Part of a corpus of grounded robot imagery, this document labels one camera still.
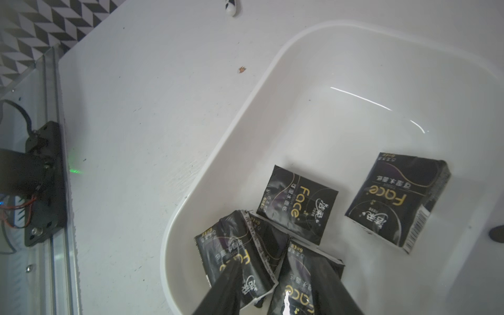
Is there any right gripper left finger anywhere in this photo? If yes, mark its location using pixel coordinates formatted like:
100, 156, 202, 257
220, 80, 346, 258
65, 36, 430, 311
193, 262, 243, 315

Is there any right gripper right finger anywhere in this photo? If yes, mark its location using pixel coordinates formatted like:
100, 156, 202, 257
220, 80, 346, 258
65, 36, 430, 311
311, 265, 364, 315

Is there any white plastic storage box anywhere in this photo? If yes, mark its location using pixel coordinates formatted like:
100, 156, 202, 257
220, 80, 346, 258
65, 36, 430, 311
161, 21, 503, 314

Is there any silver spoon on table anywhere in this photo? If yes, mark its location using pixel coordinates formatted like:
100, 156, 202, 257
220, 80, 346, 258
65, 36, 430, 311
225, 0, 237, 17

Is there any aluminium front rail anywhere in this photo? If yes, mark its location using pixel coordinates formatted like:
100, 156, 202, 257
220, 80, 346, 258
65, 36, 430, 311
0, 45, 81, 315

